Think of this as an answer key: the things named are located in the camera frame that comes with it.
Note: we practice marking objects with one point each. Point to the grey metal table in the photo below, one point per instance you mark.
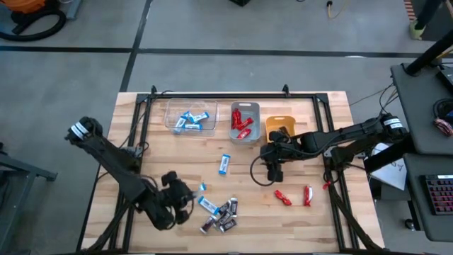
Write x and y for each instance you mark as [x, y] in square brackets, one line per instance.
[24, 170]

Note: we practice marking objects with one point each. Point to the grey plastic basket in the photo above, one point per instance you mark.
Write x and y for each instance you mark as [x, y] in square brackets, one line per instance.
[235, 138]

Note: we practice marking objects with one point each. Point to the blue white candy bar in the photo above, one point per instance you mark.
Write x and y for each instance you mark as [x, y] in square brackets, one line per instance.
[200, 117]
[224, 164]
[193, 127]
[180, 124]
[202, 186]
[208, 205]

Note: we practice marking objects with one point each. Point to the black aluminium table frame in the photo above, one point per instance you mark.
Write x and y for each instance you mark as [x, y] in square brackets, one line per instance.
[247, 95]

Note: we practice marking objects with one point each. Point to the clear plastic bin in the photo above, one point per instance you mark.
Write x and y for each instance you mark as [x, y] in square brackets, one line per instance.
[209, 102]

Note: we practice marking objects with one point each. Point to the black box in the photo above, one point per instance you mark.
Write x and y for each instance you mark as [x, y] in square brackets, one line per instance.
[240, 2]

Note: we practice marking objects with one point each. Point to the backlit black keyboard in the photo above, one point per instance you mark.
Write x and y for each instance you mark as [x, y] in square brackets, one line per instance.
[440, 195]

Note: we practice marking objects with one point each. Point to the orange shop vacuum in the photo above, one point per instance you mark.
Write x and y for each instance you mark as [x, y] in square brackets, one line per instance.
[21, 4]

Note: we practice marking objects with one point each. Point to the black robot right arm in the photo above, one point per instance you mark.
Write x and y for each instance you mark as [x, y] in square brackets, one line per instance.
[347, 136]

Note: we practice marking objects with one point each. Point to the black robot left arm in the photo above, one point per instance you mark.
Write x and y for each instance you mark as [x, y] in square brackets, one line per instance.
[113, 159]

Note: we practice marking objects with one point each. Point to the grey desk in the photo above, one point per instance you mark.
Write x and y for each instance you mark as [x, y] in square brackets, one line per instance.
[417, 117]
[414, 212]

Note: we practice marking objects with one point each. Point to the person's shoe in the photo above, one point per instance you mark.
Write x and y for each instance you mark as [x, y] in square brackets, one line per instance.
[416, 31]

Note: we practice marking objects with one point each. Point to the black caster wheel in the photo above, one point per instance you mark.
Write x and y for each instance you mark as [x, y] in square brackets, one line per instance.
[410, 224]

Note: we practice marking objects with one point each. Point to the person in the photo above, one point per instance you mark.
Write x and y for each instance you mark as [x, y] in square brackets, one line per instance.
[430, 10]

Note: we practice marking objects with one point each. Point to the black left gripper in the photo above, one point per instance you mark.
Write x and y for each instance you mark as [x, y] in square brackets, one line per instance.
[175, 196]

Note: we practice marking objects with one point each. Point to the black floor mat orange edge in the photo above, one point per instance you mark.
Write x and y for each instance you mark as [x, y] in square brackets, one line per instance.
[440, 30]

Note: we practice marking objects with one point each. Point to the white paper sheet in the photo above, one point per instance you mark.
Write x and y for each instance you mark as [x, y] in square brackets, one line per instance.
[393, 175]

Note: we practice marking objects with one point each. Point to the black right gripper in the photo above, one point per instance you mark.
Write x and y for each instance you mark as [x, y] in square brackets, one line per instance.
[283, 148]

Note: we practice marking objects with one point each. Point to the brown silver chocolate bar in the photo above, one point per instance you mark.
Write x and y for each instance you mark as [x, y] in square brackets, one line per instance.
[223, 218]
[228, 225]
[208, 224]
[233, 206]
[223, 207]

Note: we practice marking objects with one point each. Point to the black pole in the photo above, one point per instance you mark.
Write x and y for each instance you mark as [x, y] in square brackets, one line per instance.
[428, 55]

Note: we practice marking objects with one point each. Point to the yellow plastic basket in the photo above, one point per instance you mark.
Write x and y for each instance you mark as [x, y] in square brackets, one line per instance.
[281, 122]

